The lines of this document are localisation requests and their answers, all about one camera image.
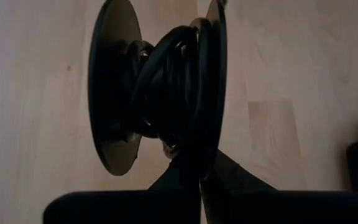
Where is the black cord spool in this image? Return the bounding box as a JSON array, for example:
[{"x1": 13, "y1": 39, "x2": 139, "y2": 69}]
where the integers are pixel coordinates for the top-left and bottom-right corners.
[{"x1": 87, "y1": 0, "x2": 229, "y2": 181}]

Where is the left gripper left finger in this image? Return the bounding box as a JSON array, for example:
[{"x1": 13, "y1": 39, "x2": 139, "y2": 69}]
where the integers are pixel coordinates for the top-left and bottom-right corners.
[{"x1": 141, "y1": 154, "x2": 201, "y2": 224}]

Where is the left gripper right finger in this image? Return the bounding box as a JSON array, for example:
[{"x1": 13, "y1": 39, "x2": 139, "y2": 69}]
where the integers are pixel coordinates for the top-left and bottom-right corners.
[{"x1": 200, "y1": 149, "x2": 279, "y2": 224}]

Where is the dark cord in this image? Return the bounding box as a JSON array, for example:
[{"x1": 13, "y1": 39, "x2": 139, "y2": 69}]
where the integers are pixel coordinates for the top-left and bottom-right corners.
[{"x1": 126, "y1": 17, "x2": 214, "y2": 159}]

